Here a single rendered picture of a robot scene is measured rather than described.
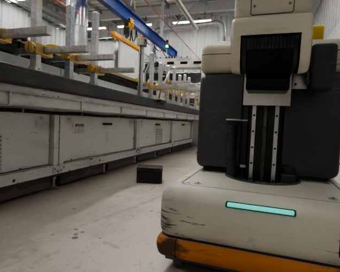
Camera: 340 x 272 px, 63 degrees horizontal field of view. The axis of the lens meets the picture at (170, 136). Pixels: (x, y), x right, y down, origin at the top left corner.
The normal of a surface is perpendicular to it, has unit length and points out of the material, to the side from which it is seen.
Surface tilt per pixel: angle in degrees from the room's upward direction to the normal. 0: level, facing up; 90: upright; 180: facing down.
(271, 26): 98
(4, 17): 90
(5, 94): 90
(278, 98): 90
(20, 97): 90
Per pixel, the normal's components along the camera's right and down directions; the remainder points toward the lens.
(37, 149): 0.95, 0.06
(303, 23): -0.33, 0.18
